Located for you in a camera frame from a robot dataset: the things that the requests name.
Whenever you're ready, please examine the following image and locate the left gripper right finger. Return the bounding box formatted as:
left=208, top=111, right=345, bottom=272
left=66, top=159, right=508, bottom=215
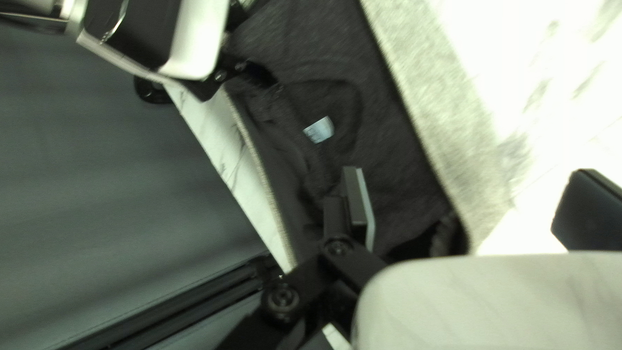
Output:
left=551, top=169, right=622, bottom=251

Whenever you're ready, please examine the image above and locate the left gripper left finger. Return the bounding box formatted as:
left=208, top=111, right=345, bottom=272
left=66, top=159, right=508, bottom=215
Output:
left=214, top=167, right=387, bottom=350

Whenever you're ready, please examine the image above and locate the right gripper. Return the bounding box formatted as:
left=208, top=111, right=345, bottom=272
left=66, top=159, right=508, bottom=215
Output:
left=75, top=0, right=260, bottom=105

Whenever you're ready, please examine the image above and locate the black sweatshirt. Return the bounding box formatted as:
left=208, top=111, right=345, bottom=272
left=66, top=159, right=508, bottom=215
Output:
left=221, top=0, right=469, bottom=261

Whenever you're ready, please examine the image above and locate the grey fabric basket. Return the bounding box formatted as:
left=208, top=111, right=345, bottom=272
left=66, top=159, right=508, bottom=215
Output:
left=226, top=0, right=518, bottom=274

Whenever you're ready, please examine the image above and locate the black frame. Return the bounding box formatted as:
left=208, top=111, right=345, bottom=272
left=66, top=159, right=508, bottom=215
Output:
left=49, top=258, right=282, bottom=350

